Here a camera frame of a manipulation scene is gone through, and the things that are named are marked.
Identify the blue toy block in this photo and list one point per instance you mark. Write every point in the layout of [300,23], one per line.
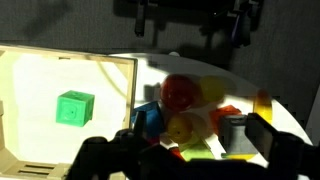
[154,119]

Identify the orange translucent block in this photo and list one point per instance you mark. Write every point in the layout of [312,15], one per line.
[216,115]

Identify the red toy apple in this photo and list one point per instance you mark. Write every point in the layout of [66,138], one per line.
[178,92]

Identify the gray toy block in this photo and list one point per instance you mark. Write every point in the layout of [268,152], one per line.
[232,136]

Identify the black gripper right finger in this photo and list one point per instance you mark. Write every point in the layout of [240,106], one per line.
[261,134]

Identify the yellow toy banana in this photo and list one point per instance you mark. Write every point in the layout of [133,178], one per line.
[262,105]

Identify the yellow toy lemon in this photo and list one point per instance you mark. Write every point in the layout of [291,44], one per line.
[212,87]

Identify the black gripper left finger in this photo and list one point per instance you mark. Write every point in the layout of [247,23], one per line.
[140,123]

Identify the wooden tray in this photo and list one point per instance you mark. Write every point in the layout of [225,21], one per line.
[52,100]

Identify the light green toy block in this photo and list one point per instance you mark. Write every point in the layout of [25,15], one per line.
[195,150]

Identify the small red toy piece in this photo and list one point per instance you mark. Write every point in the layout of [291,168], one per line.
[176,152]

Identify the yellow orange toy peach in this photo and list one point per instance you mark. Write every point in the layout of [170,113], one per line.
[179,129]

